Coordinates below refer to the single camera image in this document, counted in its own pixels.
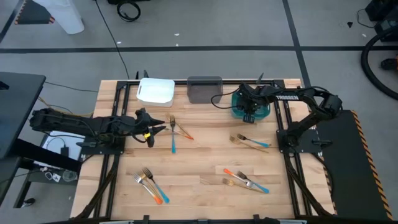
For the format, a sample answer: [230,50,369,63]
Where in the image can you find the thick black hose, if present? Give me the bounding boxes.
[360,26,398,101]

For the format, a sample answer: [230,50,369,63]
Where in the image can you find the teal plastic bin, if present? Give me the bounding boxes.
[231,90,271,121]

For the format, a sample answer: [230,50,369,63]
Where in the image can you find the black hazard-striped floor mat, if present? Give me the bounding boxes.
[312,109,394,221]

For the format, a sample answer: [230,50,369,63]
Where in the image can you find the orange and black tool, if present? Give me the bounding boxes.
[381,55,398,71]

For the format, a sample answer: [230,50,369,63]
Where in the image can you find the orange-handled fork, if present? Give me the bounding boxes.
[163,126,195,141]
[133,174,164,205]
[223,168,259,189]

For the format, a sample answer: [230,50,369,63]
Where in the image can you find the white floor post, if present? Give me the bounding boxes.
[32,0,85,35]

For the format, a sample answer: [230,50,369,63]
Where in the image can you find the grey translucent plastic bin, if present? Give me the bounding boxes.
[187,76,224,105]

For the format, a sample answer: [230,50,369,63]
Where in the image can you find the thin black cable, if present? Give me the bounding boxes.
[45,81,100,93]

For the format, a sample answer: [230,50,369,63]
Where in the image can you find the long black floor cable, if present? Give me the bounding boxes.
[93,0,131,80]

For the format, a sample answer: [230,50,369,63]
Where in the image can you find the fork pair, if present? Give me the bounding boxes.
[229,136,270,154]

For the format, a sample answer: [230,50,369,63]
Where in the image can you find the small hazard-striped black mat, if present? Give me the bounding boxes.
[14,0,56,26]

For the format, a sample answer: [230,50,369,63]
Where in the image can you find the white plastic bin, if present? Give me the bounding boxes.
[136,77,175,108]

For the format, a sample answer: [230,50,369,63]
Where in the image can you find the yellow cable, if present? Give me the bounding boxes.
[37,96,94,118]

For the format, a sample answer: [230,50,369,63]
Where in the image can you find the black aluminium table frame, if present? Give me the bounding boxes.
[70,78,336,224]

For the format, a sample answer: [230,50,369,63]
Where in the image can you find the clear plastic cup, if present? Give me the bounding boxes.
[62,170,78,182]

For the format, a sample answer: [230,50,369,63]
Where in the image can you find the wooden stick utensil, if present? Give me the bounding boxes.
[221,177,265,194]

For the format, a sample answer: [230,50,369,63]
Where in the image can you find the white paper sheets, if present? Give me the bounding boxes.
[40,130,86,170]

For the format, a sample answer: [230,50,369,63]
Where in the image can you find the coiled black cable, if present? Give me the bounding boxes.
[116,1,141,22]

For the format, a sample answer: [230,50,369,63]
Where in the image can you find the black desk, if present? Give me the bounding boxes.
[0,72,82,208]

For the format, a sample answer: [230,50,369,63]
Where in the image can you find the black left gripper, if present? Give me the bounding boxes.
[134,108,167,136]

